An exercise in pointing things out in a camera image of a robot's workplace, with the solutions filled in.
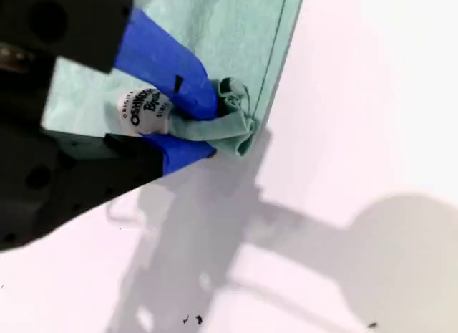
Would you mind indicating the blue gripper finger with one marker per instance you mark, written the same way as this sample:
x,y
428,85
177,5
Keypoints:
x,y
161,57
179,154

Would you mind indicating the pale green T-shirt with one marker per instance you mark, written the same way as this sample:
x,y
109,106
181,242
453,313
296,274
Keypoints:
x,y
232,32

